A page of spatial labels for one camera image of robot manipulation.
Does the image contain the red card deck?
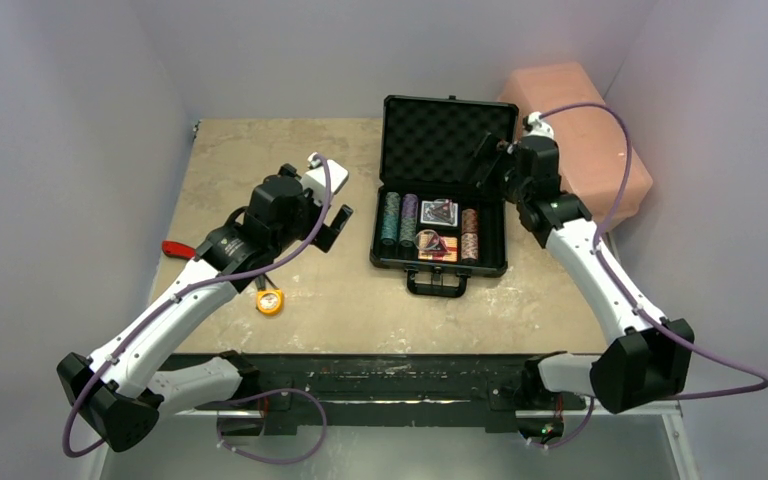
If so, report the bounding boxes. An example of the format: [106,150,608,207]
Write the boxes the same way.
[417,235,459,263]

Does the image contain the triangular all-in button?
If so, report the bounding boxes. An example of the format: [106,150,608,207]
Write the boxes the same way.
[428,200,458,225]
[417,230,448,256]

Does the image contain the orange tape measure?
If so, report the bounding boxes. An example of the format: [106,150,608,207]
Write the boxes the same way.
[256,289,285,316]

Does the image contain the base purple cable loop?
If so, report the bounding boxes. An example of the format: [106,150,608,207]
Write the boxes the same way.
[216,388,329,465]

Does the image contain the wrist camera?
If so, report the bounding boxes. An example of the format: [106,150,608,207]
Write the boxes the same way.
[300,152,350,203]
[522,111,555,140]

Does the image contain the green blue chip stack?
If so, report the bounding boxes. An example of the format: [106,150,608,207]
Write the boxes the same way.
[380,218,398,246]

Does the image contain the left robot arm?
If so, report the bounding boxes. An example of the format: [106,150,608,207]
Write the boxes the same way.
[57,153,352,458]

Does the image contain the orange black chip stack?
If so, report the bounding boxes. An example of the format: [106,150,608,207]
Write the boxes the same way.
[461,209,479,235]

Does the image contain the black poker set case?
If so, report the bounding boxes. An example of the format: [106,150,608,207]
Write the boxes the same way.
[369,95,519,298]

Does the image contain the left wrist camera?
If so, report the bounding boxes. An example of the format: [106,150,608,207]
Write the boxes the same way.
[300,152,350,203]

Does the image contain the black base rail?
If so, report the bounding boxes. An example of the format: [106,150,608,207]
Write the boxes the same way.
[194,354,587,441]

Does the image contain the purple black chip stack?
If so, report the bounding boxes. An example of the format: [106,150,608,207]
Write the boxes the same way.
[400,193,419,223]

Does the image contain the yellow blue chips in case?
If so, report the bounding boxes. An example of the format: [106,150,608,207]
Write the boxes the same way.
[383,192,401,224]

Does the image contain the yellow blue chip stack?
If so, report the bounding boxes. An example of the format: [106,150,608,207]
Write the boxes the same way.
[399,217,417,248]

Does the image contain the blue card deck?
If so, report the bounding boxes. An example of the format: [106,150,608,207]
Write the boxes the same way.
[420,199,459,227]

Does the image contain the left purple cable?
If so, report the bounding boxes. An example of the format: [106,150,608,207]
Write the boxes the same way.
[61,153,334,459]

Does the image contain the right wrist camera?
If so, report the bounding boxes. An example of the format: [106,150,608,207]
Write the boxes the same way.
[522,111,555,140]

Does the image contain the orange blue chip stack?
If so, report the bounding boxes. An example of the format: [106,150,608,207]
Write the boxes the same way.
[460,232,480,264]

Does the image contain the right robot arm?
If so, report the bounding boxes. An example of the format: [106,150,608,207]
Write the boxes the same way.
[464,133,695,414]

